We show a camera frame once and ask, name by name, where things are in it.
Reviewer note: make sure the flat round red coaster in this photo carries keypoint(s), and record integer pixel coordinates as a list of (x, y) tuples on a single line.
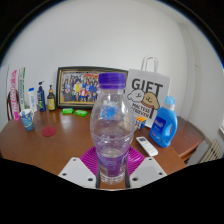
[(49, 131)]

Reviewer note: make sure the dark amber pump bottle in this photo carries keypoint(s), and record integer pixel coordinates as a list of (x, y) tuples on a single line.
[(51, 102)]

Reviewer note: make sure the tall pink tube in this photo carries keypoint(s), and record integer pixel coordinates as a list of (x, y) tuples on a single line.
[(14, 96)]

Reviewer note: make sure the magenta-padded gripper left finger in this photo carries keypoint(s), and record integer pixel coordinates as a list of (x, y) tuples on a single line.
[(78, 171)]

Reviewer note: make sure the clear purple-capped water bottle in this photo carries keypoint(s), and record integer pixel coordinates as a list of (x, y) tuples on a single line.
[(111, 133)]

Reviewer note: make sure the white radiator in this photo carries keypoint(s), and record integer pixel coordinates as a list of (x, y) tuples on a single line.
[(211, 151)]

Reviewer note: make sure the blue patterned mug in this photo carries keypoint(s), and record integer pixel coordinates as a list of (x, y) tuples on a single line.
[(27, 120)]

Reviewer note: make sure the dark blue pump bottle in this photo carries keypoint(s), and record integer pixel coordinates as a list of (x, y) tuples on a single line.
[(41, 100)]

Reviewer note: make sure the tall white green-edged tube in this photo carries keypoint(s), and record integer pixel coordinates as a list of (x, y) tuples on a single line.
[(22, 90)]

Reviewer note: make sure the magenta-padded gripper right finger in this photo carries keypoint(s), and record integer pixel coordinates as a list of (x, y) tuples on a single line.
[(148, 170)]

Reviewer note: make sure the white refrigerator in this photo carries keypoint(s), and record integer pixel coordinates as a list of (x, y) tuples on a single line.
[(4, 100)]

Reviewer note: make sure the small green pack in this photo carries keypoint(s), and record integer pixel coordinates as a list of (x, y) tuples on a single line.
[(81, 113), (67, 111)]

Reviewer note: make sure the white paper gift bag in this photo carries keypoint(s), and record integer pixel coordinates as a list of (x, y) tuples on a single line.
[(148, 95)]

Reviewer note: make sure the white remote control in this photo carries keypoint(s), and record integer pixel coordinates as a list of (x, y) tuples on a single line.
[(147, 146)]

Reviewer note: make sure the blue detergent bottle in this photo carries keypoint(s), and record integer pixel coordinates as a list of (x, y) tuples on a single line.
[(164, 128)]

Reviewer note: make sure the white blue-capped lotion bottle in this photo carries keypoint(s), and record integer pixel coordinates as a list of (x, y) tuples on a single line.
[(32, 101)]

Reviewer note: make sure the colourful puzzle cube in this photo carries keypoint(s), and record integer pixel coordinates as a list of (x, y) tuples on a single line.
[(140, 122)]

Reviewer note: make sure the framed group photo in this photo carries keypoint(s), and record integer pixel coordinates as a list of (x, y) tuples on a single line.
[(76, 87)]

